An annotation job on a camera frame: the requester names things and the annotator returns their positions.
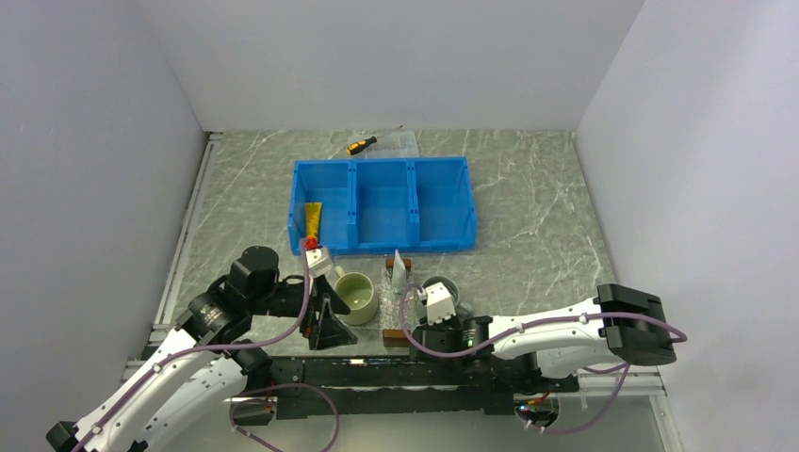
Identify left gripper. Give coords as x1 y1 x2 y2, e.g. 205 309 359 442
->
250 269 357 347

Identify light green ceramic mug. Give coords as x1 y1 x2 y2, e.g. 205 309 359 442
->
334 266 379 326

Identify clear toothbrush holder brown ends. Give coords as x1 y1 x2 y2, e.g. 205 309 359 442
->
379 253 412 348

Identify grey ceramic mug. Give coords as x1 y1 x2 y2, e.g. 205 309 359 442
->
422 275 473 317

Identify blue three-compartment plastic bin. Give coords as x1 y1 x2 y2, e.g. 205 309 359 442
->
286 156 478 256

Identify white teal toothpaste tube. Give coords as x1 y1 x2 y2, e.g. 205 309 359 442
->
391 250 408 295

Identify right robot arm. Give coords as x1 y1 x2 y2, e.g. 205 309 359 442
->
401 283 688 391

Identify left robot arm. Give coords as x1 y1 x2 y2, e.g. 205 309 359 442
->
45 246 358 451

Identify yellow toothpaste tube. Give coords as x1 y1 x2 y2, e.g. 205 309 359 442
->
304 202 323 241

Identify yellow black screwdriver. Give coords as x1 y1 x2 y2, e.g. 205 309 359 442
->
345 125 403 156

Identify clear plastic organizer box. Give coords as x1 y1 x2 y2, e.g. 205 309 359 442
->
345 130 419 159

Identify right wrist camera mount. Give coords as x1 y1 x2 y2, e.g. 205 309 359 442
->
424 282 457 325

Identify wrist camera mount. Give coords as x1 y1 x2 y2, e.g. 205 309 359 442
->
424 282 457 325
302 238 335 279

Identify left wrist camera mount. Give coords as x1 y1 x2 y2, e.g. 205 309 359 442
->
302 238 335 279

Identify aluminium side rail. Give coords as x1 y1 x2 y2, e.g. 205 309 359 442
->
99 132 224 452

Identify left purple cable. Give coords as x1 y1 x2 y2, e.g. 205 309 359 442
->
72 243 341 452

